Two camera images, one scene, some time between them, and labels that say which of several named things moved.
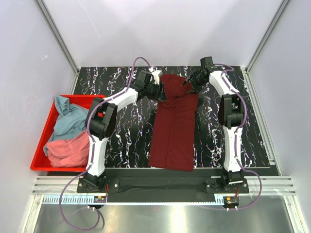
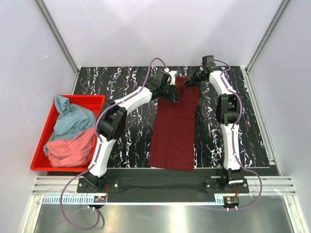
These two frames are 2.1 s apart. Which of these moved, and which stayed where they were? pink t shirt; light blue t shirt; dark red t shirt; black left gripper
Moved: black left gripper
Stayed: dark red t shirt; pink t shirt; light blue t shirt
